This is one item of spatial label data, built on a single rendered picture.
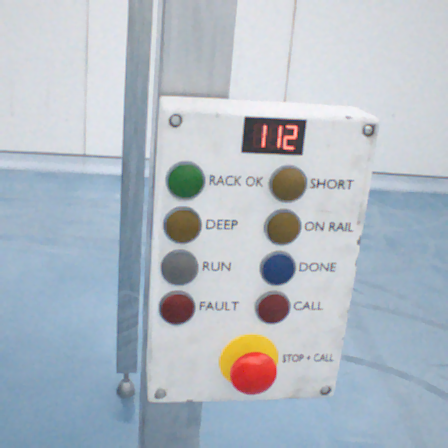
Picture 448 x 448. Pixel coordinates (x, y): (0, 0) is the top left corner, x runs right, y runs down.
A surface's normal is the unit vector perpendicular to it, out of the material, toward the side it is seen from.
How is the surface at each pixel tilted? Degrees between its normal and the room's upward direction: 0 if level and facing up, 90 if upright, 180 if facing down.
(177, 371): 90
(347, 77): 90
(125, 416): 0
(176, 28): 90
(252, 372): 86
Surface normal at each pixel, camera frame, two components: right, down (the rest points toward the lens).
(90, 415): 0.08, -0.93
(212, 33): 0.16, 0.36
